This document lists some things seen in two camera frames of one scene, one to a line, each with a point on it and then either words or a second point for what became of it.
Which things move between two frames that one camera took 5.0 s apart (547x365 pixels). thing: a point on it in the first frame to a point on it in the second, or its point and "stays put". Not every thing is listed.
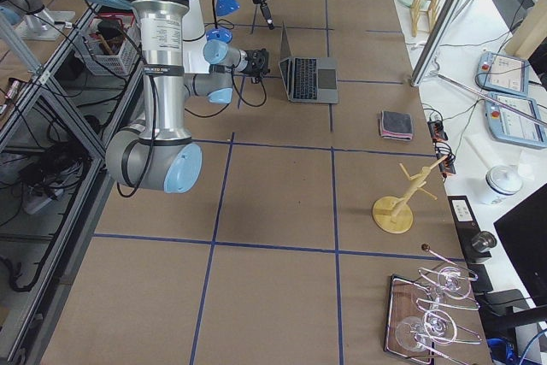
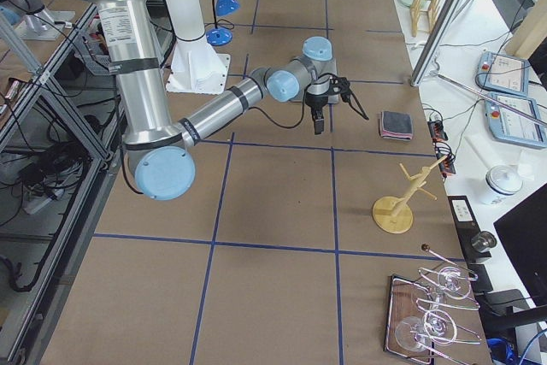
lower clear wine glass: [414, 334] stays put
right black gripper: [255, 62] to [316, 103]
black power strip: [445, 157] stays put
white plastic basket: [111, 44] stays put
